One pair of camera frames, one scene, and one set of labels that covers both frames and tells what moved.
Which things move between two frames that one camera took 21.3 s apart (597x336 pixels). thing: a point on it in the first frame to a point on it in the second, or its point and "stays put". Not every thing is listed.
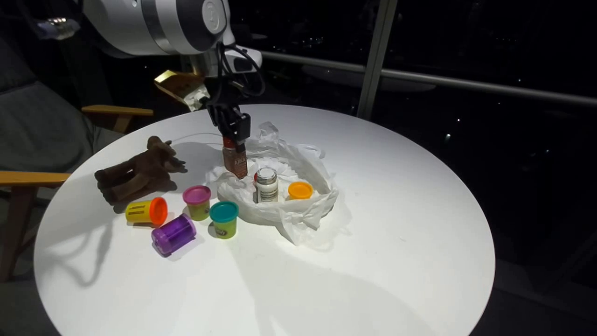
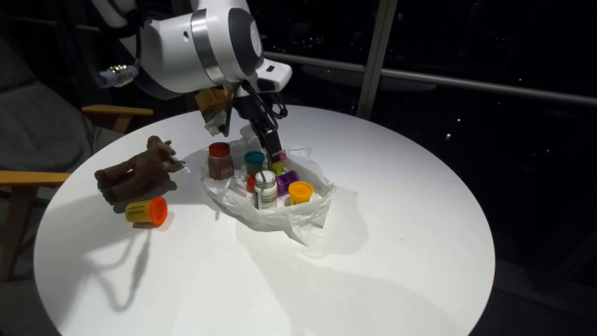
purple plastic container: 172,236 to 284,180
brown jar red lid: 234,158 to 219,162
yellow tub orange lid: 152,212 stays put
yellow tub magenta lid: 196,197 to 279,166
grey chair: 45,128 stays put
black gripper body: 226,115 to 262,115
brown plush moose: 142,175 stays put
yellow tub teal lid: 223,218 to 254,162
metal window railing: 374,72 stays put
